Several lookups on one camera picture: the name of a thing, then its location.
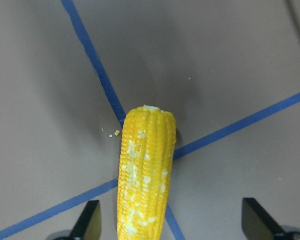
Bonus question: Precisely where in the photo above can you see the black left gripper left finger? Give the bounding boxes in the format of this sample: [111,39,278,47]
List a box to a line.
[68,200,102,240]

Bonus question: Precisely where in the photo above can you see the yellow corn cob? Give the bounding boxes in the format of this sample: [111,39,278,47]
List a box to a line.
[116,105,177,240]

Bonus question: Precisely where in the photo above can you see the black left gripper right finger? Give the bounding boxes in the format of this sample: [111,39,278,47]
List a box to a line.
[241,197,286,240]

